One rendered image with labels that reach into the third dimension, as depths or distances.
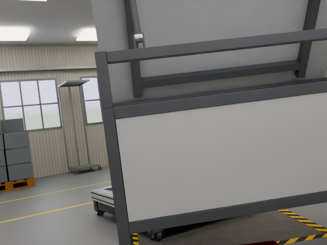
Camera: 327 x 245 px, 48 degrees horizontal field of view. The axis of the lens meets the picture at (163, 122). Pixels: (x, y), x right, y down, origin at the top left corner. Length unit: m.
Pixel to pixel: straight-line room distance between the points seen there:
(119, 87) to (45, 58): 7.21
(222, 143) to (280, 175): 0.24
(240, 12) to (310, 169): 0.80
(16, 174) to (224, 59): 5.56
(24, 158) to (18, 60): 2.74
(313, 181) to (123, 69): 0.98
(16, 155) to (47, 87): 2.41
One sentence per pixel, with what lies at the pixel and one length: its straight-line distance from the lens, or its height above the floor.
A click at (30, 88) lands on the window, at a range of 8.78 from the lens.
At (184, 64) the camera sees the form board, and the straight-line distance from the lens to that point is 1.84.
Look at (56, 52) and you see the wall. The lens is 9.09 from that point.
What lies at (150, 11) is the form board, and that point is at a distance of 1.70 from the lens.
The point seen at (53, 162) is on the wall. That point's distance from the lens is 8.77.
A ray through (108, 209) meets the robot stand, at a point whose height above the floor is 0.11.
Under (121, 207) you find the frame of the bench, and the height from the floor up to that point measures 0.46.
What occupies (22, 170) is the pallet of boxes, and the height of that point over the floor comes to 0.30.
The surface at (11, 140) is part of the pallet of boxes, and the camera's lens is 6.96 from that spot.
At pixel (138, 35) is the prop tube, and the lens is 1.33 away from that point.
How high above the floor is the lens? 0.70
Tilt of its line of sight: 1 degrees up
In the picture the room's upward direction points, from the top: 8 degrees counter-clockwise
